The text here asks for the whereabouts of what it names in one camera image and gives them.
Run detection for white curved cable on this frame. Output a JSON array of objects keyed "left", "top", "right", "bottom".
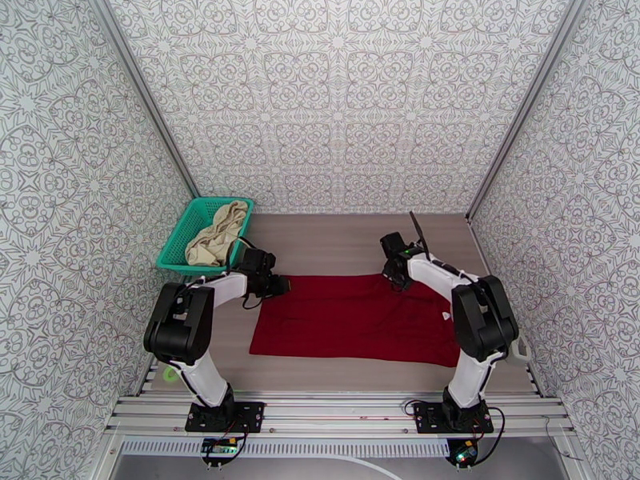
[{"left": 319, "top": 454, "right": 402, "bottom": 480}]

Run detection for green plastic basket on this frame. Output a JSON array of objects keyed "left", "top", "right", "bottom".
[{"left": 155, "top": 195, "right": 255, "bottom": 274}]

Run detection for right circuit board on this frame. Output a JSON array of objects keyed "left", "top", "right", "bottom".
[{"left": 446, "top": 439, "right": 479, "bottom": 468}]

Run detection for left circuit board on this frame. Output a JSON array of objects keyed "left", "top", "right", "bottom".
[{"left": 201, "top": 437, "right": 239, "bottom": 458}]

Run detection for aluminium rail frame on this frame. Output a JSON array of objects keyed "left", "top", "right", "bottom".
[{"left": 105, "top": 361, "right": 576, "bottom": 441}]

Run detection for circuit board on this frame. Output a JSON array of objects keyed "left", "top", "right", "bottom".
[
  {"left": 446, "top": 439, "right": 479, "bottom": 468},
  {"left": 201, "top": 437, "right": 239, "bottom": 458}
]

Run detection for left aluminium corner post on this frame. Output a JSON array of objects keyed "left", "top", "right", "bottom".
[{"left": 85, "top": 0, "right": 204, "bottom": 201}]

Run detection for red t-shirt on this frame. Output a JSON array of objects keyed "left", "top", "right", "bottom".
[{"left": 249, "top": 273, "right": 462, "bottom": 369}]

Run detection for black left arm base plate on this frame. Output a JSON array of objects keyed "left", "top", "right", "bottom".
[{"left": 185, "top": 401, "right": 266, "bottom": 434}]

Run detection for white slotted cable duct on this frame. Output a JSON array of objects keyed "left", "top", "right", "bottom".
[{"left": 121, "top": 439, "right": 451, "bottom": 458}]

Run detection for aluminium corner post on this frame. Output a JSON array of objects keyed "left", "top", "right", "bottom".
[
  {"left": 85, "top": 0, "right": 204, "bottom": 201},
  {"left": 465, "top": 0, "right": 599, "bottom": 223}
]

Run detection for thin loose wire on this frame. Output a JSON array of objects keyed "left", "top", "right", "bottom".
[{"left": 543, "top": 415, "right": 585, "bottom": 463}]

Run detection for right aluminium corner post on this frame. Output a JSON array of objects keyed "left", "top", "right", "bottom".
[{"left": 465, "top": 0, "right": 599, "bottom": 223}]

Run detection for beige drawstring shorts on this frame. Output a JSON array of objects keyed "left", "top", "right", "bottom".
[{"left": 185, "top": 199, "right": 250, "bottom": 268}]

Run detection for white plastic holder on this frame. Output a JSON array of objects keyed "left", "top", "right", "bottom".
[{"left": 501, "top": 335, "right": 531, "bottom": 366}]

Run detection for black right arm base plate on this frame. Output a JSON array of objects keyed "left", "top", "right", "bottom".
[{"left": 414, "top": 401, "right": 495, "bottom": 435}]

